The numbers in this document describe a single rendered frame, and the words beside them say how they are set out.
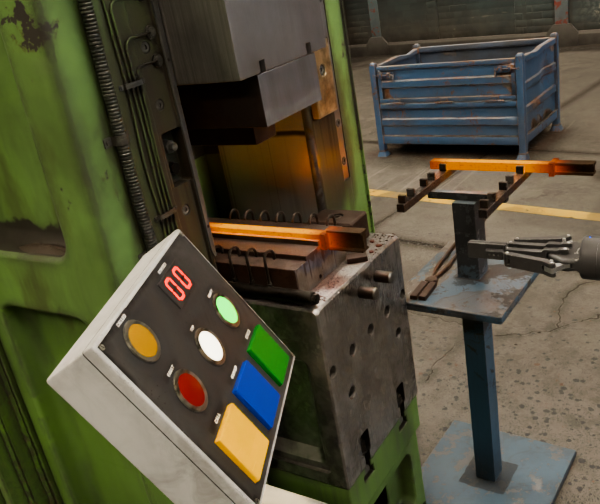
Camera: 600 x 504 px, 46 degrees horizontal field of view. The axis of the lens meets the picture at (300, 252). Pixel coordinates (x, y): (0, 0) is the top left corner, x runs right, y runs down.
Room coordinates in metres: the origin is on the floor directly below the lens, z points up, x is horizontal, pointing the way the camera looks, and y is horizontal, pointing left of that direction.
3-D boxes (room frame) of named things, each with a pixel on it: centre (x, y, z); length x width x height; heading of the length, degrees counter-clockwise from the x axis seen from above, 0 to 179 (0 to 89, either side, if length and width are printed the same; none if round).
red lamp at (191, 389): (0.72, 0.16, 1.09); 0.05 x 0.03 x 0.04; 144
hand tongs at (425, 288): (1.82, -0.44, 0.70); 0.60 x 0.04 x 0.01; 146
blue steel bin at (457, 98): (5.22, -1.44, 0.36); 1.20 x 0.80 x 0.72; 50
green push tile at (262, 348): (0.91, 0.08, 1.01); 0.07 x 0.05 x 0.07; 169
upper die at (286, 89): (1.46, 0.13, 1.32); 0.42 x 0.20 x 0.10; 54
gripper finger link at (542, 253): (1.09, -0.40, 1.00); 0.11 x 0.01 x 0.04; 55
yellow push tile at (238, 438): (0.72, 0.12, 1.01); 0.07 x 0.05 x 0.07; 169
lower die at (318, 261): (1.46, 0.13, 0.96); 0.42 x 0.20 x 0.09; 54
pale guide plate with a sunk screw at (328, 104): (1.67, -0.12, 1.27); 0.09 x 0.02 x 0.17; 144
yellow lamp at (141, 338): (0.73, 0.20, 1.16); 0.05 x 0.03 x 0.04; 144
